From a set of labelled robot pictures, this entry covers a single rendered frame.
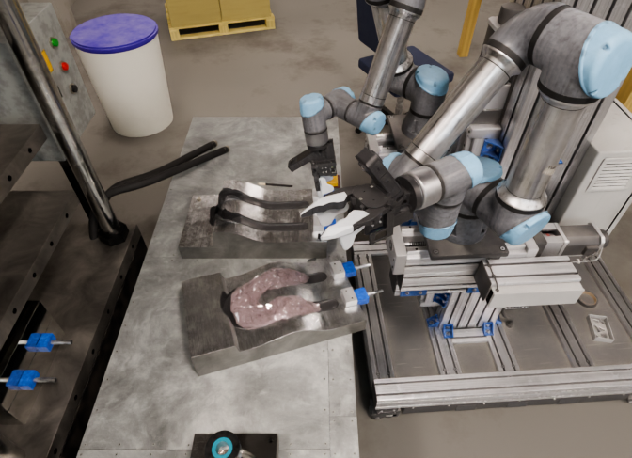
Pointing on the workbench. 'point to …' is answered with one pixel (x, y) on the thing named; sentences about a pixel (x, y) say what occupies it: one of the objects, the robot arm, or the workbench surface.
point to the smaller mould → (261, 444)
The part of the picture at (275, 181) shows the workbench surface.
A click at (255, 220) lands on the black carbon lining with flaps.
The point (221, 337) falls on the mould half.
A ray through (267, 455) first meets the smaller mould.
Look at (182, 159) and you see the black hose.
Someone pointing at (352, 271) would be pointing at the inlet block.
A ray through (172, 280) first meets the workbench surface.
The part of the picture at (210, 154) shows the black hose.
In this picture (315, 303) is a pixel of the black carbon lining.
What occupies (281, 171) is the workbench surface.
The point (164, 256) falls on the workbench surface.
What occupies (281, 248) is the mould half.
